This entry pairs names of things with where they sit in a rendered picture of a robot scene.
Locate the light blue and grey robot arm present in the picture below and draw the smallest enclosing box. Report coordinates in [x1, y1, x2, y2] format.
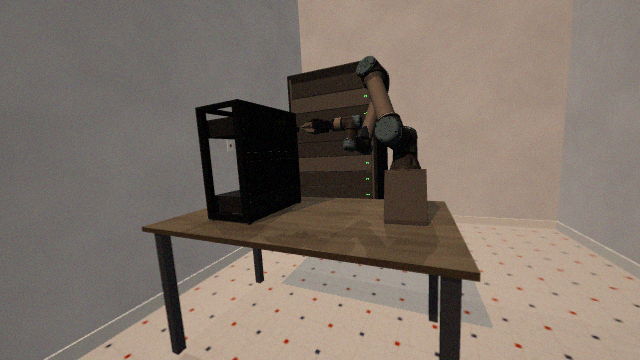
[333, 56, 421, 170]

